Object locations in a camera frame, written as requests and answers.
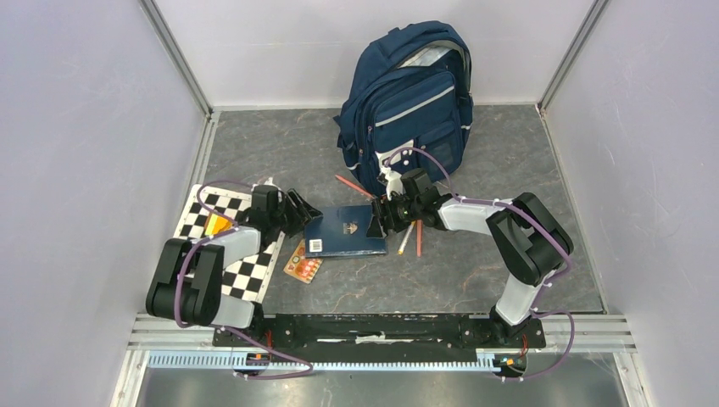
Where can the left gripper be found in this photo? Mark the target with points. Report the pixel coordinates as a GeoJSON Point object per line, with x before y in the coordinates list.
{"type": "Point", "coordinates": [305, 212]}

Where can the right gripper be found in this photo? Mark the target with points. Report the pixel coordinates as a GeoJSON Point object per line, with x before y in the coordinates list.
{"type": "Point", "coordinates": [376, 228]}

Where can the dark blue notebook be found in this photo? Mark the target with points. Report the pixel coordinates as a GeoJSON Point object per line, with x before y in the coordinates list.
{"type": "Point", "coordinates": [341, 232]}

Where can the navy blue backpack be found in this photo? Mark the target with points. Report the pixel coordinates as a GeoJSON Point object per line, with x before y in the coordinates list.
{"type": "Point", "coordinates": [410, 101]}

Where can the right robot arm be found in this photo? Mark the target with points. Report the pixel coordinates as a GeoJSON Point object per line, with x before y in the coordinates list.
{"type": "Point", "coordinates": [531, 242]}

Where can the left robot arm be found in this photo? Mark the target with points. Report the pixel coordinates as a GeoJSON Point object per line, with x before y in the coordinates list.
{"type": "Point", "coordinates": [187, 282]}

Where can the orange card pack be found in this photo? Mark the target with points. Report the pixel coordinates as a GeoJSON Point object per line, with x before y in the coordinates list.
{"type": "Point", "coordinates": [301, 267]}

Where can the yellow white marker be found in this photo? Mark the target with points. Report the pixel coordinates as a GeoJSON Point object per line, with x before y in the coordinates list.
{"type": "Point", "coordinates": [406, 238]}

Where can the orange pencil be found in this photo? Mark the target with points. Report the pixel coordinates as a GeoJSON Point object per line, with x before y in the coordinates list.
{"type": "Point", "coordinates": [354, 186]}
{"type": "Point", "coordinates": [418, 244]}

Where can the colourful blocks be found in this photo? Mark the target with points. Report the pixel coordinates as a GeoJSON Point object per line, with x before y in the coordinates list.
{"type": "Point", "coordinates": [215, 225]}

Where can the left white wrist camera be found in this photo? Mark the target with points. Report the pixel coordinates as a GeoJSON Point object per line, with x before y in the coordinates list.
{"type": "Point", "coordinates": [268, 183]}

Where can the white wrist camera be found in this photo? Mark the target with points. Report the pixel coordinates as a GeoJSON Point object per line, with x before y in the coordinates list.
{"type": "Point", "coordinates": [268, 183]}
{"type": "Point", "coordinates": [391, 180]}

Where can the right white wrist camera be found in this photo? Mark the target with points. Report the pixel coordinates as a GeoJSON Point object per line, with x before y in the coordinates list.
{"type": "Point", "coordinates": [391, 180]}

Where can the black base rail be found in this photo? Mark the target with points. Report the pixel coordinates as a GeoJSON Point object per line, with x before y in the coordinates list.
{"type": "Point", "coordinates": [371, 334]}

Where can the aluminium frame rail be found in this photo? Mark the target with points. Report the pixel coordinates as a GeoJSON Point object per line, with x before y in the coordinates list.
{"type": "Point", "coordinates": [168, 346]}

